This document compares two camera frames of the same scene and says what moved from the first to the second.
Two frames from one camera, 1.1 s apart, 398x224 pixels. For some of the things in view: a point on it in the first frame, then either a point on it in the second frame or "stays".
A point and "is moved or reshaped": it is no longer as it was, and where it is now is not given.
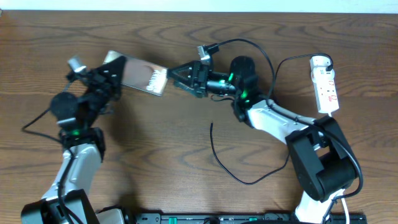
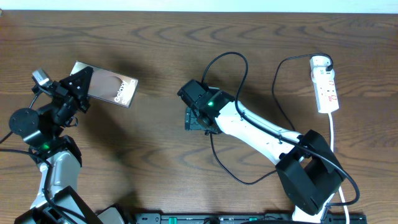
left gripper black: [104, 79] → [66, 94]
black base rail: [250, 218] stays
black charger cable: [284, 163] stays
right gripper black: [199, 70] → [191, 121]
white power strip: [325, 89] stays
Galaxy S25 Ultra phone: [141, 74] is moved or reshaped
